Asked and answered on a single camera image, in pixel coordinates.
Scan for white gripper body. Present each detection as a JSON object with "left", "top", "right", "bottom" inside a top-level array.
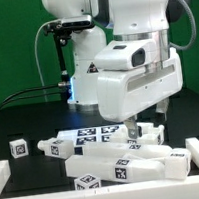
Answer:
[{"left": 97, "top": 48, "right": 183, "bottom": 122}]

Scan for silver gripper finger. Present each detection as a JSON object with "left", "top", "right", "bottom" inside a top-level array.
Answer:
[
  {"left": 155, "top": 98, "right": 170, "bottom": 122},
  {"left": 123, "top": 117, "right": 139, "bottom": 140}
]

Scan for white chair seat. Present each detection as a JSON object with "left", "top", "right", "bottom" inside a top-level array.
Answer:
[{"left": 109, "top": 122, "right": 165, "bottom": 145}]

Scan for white chair side frame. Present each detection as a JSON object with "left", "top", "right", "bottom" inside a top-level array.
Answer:
[{"left": 65, "top": 142, "right": 172, "bottom": 183}]

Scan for white cube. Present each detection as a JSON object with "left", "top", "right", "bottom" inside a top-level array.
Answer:
[
  {"left": 74, "top": 174, "right": 101, "bottom": 191},
  {"left": 9, "top": 138, "right": 29, "bottom": 158},
  {"left": 164, "top": 148, "right": 191, "bottom": 180}
]

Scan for white cube front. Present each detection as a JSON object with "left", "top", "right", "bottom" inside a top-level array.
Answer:
[{"left": 74, "top": 174, "right": 101, "bottom": 191}]

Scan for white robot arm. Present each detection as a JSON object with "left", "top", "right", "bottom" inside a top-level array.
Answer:
[{"left": 42, "top": 0, "right": 189, "bottom": 139}]

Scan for white marker sheet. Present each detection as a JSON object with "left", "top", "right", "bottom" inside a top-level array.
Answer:
[{"left": 57, "top": 124, "right": 121, "bottom": 147}]

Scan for white left barrier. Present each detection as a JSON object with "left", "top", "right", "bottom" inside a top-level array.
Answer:
[{"left": 0, "top": 160, "right": 11, "bottom": 195}]

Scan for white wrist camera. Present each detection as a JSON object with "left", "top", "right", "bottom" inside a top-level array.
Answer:
[{"left": 94, "top": 39, "right": 157, "bottom": 71}]

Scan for black camera stand pole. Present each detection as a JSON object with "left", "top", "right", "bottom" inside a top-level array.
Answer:
[{"left": 53, "top": 33, "right": 70, "bottom": 84}]

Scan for black camera on stand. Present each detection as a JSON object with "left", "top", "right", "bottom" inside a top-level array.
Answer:
[{"left": 43, "top": 14, "right": 94, "bottom": 34}]

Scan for grey arm hose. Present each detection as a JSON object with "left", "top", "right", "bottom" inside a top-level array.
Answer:
[{"left": 163, "top": 0, "right": 199, "bottom": 54}]

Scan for grey camera cable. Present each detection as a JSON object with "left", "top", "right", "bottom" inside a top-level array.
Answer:
[{"left": 31, "top": 19, "right": 68, "bottom": 104}]

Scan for black base cables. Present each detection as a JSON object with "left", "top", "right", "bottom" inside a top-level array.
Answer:
[{"left": 0, "top": 80, "right": 74, "bottom": 113}]

